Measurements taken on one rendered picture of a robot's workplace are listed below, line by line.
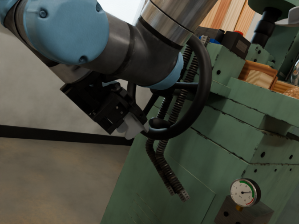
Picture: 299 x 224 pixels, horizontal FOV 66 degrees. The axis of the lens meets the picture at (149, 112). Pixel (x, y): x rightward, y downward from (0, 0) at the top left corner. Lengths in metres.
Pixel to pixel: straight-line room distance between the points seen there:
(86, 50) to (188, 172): 0.57
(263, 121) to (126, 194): 0.58
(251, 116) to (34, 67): 1.47
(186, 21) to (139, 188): 0.70
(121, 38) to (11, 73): 1.51
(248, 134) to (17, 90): 1.52
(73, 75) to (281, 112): 0.47
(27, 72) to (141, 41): 1.51
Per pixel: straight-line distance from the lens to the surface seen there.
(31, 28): 0.26
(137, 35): 0.31
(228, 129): 0.68
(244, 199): 0.60
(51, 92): 1.87
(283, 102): 0.64
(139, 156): 0.90
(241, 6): 2.90
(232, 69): 0.70
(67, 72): 0.39
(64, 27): 0.24
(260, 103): 0.65
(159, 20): 0.31
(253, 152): 0.65
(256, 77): 0.68
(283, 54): 0.95
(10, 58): 1.75
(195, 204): 0.74
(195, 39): 0.57
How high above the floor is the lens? 0.85
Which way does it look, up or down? 11 degrees down
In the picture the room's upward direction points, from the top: 22 degrees clockwise
